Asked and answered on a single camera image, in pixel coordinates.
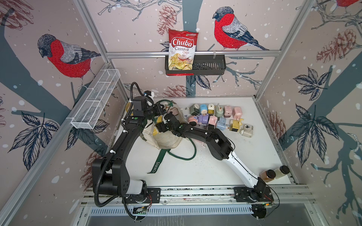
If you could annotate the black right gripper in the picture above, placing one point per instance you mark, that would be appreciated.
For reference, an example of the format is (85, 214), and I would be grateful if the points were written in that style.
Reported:
(159, 127)

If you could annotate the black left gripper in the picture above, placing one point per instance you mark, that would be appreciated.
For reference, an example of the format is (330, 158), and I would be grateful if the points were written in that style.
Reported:
(159, 110)

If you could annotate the canvas tote bag green handles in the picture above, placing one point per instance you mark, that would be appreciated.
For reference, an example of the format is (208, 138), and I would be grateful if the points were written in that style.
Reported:
(165, 141)

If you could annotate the pink face sharpener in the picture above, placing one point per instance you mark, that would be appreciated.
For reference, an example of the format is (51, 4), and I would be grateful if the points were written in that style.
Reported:
(193, 120)

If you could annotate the purple sharpener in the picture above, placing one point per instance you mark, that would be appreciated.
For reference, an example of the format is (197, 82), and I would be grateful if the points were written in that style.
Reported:
(203, 119)

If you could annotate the pale green sharpener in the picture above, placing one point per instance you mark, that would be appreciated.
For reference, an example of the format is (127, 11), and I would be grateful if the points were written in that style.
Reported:
(219, 111)

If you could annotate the grey blue sharpener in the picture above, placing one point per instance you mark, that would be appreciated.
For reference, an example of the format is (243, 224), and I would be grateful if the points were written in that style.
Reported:
(221, 124)

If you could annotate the yellow black square sharpener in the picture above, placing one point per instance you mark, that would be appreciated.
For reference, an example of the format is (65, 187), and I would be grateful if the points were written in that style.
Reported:
(236, 125)

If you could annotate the pink square sharpener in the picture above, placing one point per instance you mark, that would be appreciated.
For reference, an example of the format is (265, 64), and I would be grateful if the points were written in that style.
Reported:
(237, 113)

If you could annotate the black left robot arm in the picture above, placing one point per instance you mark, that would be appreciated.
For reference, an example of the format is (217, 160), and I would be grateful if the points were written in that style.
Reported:
(110, 176)

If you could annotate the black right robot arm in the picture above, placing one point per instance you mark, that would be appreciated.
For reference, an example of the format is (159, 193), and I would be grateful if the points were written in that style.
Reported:
(221, 148)

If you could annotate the bright yellow sharpener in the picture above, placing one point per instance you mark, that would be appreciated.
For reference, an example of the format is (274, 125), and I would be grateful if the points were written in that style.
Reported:
(159, 120)

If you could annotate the yellow wooden bamboo steamer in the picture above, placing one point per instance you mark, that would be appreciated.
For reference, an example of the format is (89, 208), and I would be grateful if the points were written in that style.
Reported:
(128, 107)

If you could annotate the red cassava chips bag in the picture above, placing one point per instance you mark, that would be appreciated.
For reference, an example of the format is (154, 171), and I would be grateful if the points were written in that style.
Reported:
(182, 48)

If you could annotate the brown spice jar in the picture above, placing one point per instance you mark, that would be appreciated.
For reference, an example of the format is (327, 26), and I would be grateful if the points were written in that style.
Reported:
(267, 175)

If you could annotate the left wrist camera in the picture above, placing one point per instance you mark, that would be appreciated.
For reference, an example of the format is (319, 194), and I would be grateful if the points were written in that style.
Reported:
(149, 94)

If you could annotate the black wall basket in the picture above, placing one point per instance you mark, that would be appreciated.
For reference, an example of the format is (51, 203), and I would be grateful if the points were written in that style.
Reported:
(202, 65)

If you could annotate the white wire mesh basket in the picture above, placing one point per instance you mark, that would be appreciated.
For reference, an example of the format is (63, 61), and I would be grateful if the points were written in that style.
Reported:
(91, 109)

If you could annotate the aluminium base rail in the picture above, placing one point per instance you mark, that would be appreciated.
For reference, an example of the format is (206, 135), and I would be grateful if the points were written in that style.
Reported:
(210, 200)

